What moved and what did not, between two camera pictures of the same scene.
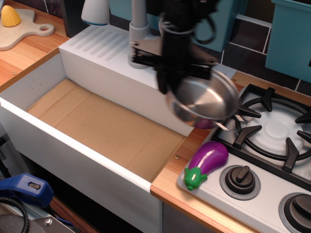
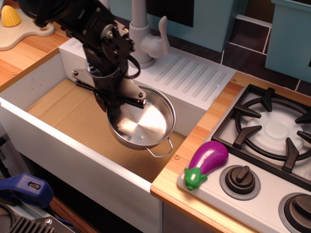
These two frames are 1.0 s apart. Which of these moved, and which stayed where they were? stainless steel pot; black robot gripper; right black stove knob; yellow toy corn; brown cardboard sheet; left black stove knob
Moved: black robot gripper; stainless steel pot
Stayed: yellow toy corn; brown cardboard sheet; left black stove knob; right black stove knob
